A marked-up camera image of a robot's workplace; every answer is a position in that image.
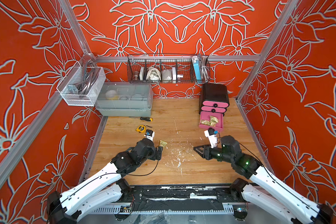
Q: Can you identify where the black drawer cabinet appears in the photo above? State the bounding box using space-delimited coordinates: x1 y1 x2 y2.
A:
199 83 230 113

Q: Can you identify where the black wire basket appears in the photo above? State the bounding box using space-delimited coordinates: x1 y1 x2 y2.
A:
127 54 211 84

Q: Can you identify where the green cookie packet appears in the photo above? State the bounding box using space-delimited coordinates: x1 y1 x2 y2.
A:
159 140 168 148
210 121 217 127
200 119 211 126
210 116 219 124

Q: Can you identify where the yellow black screwdriver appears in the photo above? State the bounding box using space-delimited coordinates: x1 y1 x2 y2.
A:
139 117 153 122

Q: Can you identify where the pink drawer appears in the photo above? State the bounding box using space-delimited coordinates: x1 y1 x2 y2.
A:
200 106 227 113
199 111 224 132
200 100 230 108

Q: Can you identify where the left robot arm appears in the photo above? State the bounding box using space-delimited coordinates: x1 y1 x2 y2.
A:
46 138 163 224

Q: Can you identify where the grey plastic storage box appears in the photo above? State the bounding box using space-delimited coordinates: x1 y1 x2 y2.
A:
95 82 153 117

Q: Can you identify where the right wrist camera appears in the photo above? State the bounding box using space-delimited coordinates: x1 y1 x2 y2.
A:
204 128 218 148

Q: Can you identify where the clear plastic wall bin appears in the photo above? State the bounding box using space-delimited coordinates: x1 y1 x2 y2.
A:
57 66 106 106

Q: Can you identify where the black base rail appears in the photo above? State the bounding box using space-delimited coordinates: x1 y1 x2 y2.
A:
131 183 249 211

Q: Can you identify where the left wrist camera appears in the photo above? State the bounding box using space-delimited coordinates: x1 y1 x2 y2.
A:
144 129 155 141

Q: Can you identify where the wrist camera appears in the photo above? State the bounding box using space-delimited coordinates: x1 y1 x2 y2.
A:
144 129 155 141
204 128 218 148

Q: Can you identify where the pink top drawer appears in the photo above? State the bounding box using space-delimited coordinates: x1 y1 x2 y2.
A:
200 100 230 108

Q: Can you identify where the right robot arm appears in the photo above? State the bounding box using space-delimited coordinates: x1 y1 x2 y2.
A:
193 135 333 224

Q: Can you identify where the pink bottom drawer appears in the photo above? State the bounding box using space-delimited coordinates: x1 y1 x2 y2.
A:
199 111 224 132

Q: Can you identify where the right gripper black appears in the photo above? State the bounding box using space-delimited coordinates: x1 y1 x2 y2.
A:
192 145 234 165

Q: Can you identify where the yellow tape measure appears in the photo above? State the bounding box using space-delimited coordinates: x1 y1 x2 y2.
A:
136 125 151 133

